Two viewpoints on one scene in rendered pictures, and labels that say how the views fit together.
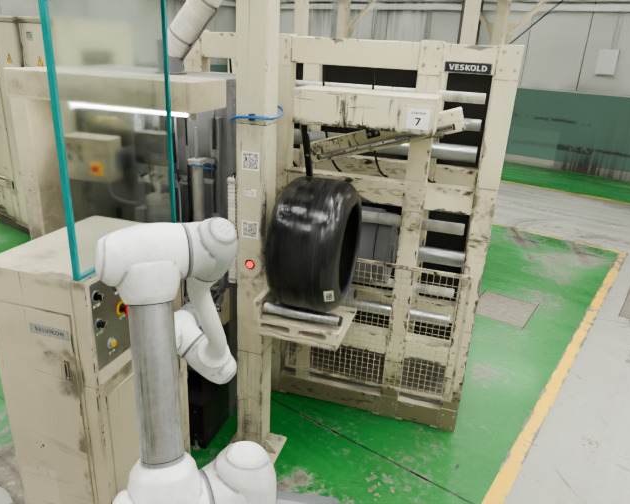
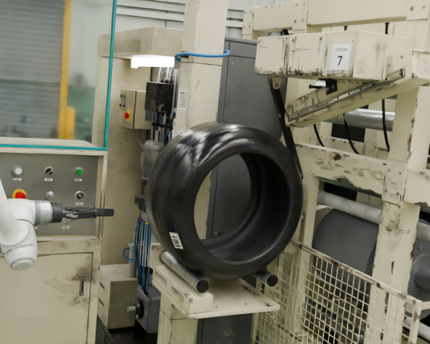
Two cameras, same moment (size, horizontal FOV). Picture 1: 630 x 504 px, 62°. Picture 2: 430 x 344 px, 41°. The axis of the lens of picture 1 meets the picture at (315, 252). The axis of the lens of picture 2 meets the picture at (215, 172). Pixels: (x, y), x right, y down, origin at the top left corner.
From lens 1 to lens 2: 1.67 m
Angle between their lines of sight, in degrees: 47
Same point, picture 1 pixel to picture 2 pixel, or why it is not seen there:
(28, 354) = not seen: outside the picture
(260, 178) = (185, 117)
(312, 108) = (267, 56)
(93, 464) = not seen: outside the picture
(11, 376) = not seen: outside the picture
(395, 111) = (323, 50)
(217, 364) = (5, 241)
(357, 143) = (319, 101)
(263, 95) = (194, 32)
